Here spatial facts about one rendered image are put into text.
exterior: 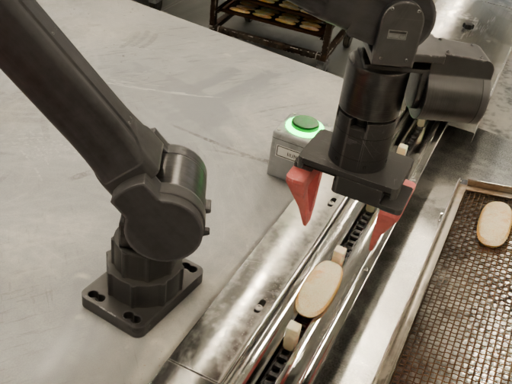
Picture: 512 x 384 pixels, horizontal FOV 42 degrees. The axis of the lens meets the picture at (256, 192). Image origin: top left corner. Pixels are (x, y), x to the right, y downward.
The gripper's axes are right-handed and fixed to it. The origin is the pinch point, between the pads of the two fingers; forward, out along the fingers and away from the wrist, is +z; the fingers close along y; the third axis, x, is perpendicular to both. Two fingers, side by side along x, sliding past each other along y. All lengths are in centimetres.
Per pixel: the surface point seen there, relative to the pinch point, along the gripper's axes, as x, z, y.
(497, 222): -15.0, 2.5, -15.2
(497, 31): -78, 2, -5
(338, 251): -4.0, 6.3, 0.4
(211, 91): -38, 11, 36
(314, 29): -222, 71, 78
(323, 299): 3.4, 7.4, -0.7
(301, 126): -22.0, 2.7, 13.1
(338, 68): -240, 94, 68
